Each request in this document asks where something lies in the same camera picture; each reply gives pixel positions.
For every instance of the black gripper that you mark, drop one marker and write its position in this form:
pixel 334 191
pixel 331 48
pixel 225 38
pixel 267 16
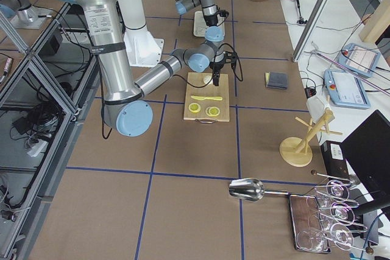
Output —
pixel 217 66
pixel 211 20

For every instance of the white steamed bun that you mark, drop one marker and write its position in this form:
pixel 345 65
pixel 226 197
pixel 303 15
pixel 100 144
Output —
pixel 207 80

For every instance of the cream bear serving tray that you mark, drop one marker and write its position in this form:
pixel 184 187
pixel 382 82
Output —
pixel 200 26

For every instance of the yellow plastic knife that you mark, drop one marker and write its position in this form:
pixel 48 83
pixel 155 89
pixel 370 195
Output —
pixel 202 98

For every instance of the bamboo cutting board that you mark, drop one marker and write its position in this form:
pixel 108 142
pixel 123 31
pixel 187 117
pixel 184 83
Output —
pixel 195 109

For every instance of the single lemon slice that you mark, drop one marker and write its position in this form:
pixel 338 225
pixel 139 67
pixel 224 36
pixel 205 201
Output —
pixel 212 111

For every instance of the grey folded cloth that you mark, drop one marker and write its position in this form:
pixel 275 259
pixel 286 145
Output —
pixel 276 80

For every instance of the wooden mug tree stand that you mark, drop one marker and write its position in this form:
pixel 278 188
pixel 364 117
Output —
pixel 296 151

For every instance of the metal scoop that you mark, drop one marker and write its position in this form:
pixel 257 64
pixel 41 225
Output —
pixel 252 189

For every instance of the near blue teach pendant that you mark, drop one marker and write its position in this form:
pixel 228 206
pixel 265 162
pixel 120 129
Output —
pixel 345 90

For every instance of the blue teach pendant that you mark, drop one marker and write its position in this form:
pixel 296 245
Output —
pixel 359 59
pixel 345 90

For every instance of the far blue teach pendant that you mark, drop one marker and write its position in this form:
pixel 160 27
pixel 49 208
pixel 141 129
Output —
pixel 359 59

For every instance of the black monitor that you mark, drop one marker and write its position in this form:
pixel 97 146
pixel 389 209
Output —
pixel 366 149

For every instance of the black glass rack tray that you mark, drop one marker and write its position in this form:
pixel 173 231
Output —
pixel 303 210

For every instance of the clear wine glass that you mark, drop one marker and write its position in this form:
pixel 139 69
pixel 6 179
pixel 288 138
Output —
pixel 312 240

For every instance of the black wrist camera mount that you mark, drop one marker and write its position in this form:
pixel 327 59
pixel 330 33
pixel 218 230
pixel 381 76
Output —
pixel 232 58

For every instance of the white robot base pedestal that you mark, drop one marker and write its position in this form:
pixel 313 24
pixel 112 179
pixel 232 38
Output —
pixel 141 48

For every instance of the aluminium frame post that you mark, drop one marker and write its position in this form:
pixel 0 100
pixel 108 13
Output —
pixel 309 28

